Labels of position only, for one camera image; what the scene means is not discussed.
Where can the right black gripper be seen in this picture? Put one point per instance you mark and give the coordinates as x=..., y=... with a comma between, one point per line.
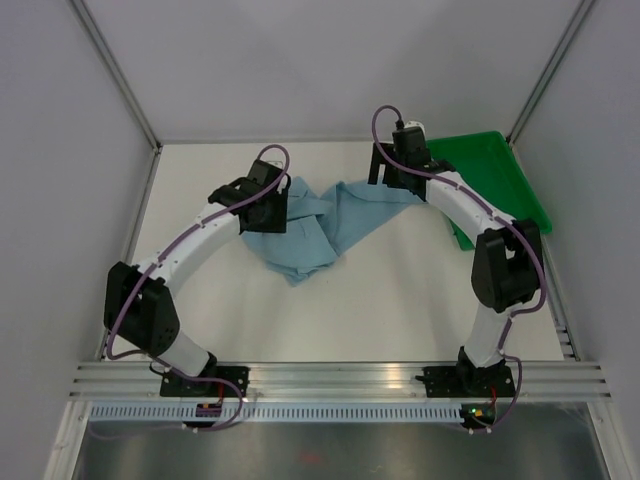
x=388, y=178

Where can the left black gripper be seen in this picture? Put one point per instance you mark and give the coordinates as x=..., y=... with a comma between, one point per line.
x=278, y=225

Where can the light blue trousers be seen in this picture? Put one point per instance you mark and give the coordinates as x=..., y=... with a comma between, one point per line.
x=322, y=228

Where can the green plastic tray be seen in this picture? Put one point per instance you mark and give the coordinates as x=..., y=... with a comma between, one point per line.
x=487, y=164

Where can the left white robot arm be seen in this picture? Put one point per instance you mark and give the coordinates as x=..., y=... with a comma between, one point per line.
x=139, y=303

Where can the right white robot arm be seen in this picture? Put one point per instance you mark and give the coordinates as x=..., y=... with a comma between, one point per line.
x=507, y=275

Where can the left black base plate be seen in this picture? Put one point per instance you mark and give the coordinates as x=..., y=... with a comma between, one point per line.
x=205, y=382

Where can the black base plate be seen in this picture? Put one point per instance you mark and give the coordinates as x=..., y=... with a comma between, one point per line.
x=205, y=382
x=465, y=381

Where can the left aluminium frame post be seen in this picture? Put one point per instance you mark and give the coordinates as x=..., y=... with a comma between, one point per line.
x=87, y=21

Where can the aluminium frame post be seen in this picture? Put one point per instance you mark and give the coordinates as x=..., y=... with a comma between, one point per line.
x=87, y=21
x=551, y=68

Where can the white slotted cable duct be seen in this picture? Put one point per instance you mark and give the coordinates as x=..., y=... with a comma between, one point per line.
x=278, y=412

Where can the right aluminium frame post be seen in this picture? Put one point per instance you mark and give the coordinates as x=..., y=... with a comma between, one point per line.
x=551, y=68

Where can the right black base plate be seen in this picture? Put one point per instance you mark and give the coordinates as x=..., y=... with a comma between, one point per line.
x=465, y=381

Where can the aluminium mounting rail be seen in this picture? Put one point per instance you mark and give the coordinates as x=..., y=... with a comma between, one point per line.
x=534, y=381

